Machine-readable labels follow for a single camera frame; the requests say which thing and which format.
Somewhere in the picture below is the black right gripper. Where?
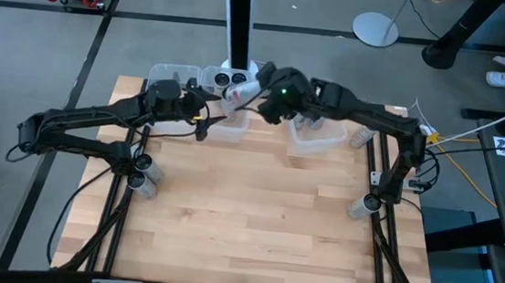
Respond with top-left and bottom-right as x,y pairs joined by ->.
251,60 -> 319,130

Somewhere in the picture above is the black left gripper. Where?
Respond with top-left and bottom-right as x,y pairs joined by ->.
174,76 -> 231,143

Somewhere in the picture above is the clear plastic bin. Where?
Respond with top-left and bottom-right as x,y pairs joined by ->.
285,110 -> 351,161
194,63 -> 256,146
142,61 -> 205,141

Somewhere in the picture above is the blue silver Red Bull can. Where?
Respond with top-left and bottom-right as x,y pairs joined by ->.
291,112 -> 310,131

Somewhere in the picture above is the white can dark lid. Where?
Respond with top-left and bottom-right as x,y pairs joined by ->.
132,152 -> 168,186
347,191 -> 384,223
124,169 -> 160,202

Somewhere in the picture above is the Celsius Tropical Vibe can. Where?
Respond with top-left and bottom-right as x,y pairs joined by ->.
347,123 -> 379,152

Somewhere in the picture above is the round white stand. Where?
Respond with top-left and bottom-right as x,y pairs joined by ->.
350,9 -> 402,50

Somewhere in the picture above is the grey stand pole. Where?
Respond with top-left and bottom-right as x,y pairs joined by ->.
382,0 -> 414,36

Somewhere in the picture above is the black white camera post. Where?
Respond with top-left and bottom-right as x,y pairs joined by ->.
216,0 -> 270,78

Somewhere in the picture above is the black table frame rail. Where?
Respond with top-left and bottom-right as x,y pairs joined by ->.
55,70 -> 158,283
353,123 -> 449,283

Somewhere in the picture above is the black cable bundle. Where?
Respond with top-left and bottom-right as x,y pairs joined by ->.
412,146 -> 444,196

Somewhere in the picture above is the yellow cable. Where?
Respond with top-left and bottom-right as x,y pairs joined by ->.
425,131 -> 505,211

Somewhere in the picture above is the white cable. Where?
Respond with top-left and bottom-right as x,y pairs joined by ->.
410,79 -> 505,155

